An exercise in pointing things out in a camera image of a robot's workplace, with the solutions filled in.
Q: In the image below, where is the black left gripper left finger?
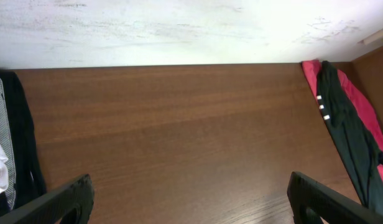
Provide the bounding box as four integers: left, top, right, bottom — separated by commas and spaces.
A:
0, 174, 95, 224

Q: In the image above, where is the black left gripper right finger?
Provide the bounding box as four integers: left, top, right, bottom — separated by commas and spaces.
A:
287, 172, 383, 224

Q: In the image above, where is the red and black garment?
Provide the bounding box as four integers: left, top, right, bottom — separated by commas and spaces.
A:
302, 60, 383, 216

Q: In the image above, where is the folded black garment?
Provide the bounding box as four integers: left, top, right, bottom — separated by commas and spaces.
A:
0, 70, 47, 217

